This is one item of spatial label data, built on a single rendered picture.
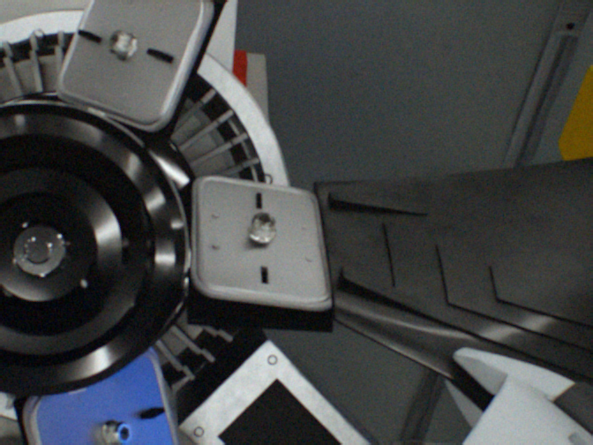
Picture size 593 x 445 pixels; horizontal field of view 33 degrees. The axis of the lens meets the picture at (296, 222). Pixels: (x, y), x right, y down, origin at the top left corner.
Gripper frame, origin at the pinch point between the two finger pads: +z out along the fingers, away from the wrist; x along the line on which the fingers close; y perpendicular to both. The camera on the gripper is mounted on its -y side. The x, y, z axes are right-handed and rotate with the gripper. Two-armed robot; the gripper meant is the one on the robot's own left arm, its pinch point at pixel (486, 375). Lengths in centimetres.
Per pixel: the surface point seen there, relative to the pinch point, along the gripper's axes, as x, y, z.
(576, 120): 19.7, -40.3, 21.0
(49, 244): -6.1, 13.5, 12.9
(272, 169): 8.7, -6.8, 22.9
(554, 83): 42, -69, 41
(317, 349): 94, -47, 55
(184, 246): -5.8, 9.2, 9.8
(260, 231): -2.4, 4.1, 11.1
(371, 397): 107, -54, 48
